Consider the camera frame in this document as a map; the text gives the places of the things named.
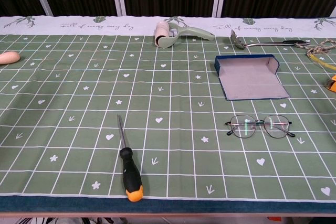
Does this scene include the wire-frame eyeglasses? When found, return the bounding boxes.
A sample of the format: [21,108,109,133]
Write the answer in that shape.
[225,114,296,139]

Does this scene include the blue glasses case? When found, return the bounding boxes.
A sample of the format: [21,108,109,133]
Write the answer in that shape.
[214,54,291,101]

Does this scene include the green lint roller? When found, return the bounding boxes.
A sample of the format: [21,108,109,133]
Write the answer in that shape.
[154,21,216,49]

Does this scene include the black orange screwdriver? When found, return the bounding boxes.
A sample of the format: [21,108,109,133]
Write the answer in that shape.
[117,114,144,202]

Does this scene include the green grid tablecloth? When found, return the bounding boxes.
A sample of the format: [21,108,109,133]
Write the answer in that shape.
[0,15,336,201]

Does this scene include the dark blue under cloth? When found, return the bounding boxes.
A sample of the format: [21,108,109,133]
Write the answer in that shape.
[0,195,336,219]

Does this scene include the small wooden mallet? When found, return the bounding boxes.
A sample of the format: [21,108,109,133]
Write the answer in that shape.
[0,51,21,65]

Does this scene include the yellow tape measure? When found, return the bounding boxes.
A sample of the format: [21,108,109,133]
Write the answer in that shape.
[306,52,336,90]

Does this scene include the steel ladle black handle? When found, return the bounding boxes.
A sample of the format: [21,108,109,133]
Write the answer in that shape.
[230,29,311,50]

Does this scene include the braided rope cord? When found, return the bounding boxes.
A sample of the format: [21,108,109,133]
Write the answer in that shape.
[306,38,336,57]

